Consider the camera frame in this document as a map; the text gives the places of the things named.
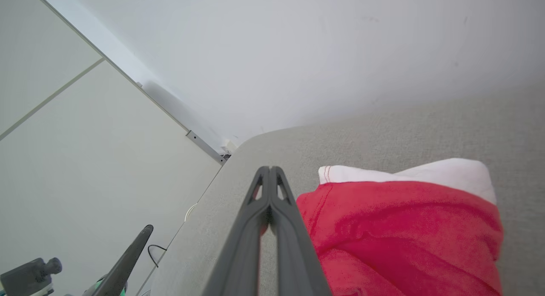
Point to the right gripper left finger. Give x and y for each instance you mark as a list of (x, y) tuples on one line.
[(238, 262)]

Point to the grey fabric sofa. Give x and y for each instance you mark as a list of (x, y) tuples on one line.
[(383, 134)]

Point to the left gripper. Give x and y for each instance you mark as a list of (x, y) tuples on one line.
[(91, 290)]

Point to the red shorts with white stripe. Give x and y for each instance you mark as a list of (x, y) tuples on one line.
[(404, 236)]

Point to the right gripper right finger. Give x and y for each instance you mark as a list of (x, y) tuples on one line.
[(298, 266)]

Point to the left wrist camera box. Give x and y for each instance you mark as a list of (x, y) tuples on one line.
[(25, 279)]

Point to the small white floor box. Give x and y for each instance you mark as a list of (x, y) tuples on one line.
[(230, 146)]

